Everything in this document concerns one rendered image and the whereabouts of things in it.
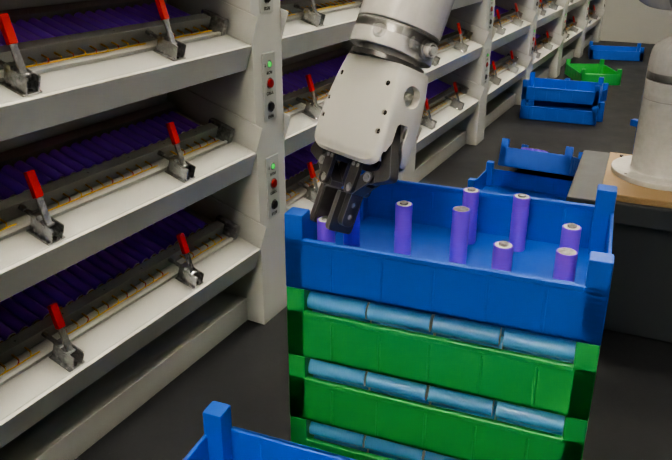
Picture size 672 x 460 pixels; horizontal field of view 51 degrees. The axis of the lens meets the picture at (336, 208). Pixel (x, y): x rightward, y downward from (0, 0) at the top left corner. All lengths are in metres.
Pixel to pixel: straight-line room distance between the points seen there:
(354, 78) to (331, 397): 0.33
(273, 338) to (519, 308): 0.80
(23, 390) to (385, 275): 0.55
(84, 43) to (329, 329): 0.55
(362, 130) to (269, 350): 0.75
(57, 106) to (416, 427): 0.57
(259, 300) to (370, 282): 0.74
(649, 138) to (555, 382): 0.81
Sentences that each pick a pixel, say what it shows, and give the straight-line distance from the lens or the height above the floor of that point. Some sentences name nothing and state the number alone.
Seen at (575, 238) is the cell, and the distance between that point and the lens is 0.71.
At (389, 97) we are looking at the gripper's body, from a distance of 0.65.
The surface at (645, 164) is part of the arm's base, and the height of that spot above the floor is 0.32.
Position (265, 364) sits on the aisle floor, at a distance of 1.30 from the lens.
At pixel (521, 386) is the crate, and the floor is 0.34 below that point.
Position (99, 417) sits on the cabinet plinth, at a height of 0.04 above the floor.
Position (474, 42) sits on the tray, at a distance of 2.52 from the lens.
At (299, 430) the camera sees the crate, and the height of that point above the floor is 0.22.
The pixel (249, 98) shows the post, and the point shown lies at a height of 0.46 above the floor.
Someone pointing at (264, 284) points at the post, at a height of 0.09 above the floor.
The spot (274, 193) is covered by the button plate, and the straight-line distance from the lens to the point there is 1.34.
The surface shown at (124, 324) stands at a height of 0.18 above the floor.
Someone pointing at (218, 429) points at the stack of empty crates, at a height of 0.31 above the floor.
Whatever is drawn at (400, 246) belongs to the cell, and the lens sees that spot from 0.75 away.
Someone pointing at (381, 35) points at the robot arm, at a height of 0.64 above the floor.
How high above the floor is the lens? 0.74
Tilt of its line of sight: 22 degrees down
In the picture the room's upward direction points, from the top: straight up
